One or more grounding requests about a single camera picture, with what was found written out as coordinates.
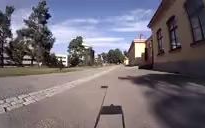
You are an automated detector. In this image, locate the yellow building with red roof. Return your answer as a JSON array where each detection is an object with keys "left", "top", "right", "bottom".
[{"left": 126, "top": 33, "right": 147, "bottom": 67}]

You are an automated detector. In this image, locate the large yellow building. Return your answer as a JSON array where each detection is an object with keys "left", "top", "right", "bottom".
[{"left": 146, "top": 0, "right": 205, "bottom": 80}]

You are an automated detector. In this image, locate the tall pine tree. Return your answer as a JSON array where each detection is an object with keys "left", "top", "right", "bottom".
[
  {"left": 10, "top": 0, "right": 57, "bottom": 67},
  {"left": 0, "top": 5, "right": 16, "bottom": 68}
]

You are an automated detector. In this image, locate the long pale building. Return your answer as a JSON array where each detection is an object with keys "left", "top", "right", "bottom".
[{"left": 0, "top": 51, "right": 42, "bottom": 67}]

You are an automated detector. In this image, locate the grey cobblestone strip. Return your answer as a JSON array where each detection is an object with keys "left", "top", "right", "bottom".
[{"left": 0, "top": 65, "right": 121, "bottom": 118}]

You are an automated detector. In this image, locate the grey asphalt road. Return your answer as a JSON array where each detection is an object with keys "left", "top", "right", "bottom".
[{"left": 0, "top": 65, "right": 115, "bottom": 103}]

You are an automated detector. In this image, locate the dark bush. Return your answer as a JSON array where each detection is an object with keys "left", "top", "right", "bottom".
[{"left": 45, "top": 53, "right": 64, "bottom": 70}]

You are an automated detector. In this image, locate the grey asphalt path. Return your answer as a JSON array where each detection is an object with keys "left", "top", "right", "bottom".
[{"left": 0, "top": 64, "right": 205, "bottom": 128}]

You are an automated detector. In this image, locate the leafy green tree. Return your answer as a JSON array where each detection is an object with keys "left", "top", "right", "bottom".
[{"left": 67, "top": 35, "right": 88, "bottom": 67}]

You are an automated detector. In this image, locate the grass field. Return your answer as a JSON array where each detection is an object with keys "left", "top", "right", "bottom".
[{"left": 0, "top": 65, "right": 94, "bottom": 79}]

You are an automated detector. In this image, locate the white building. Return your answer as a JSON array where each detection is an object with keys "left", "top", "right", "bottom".
[{"left": 54, "top": 53, "right": 70, "bottom": 68}]

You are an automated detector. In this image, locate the low yellow building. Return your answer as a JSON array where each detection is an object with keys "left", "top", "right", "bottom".
[{"left": 138, "top": 35, "right": 155, "bottom": 70}]

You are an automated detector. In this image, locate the clump of trees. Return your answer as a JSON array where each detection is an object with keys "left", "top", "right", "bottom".
[{"left": 100, "top": 48, "right": 127, "bottom": 65}]

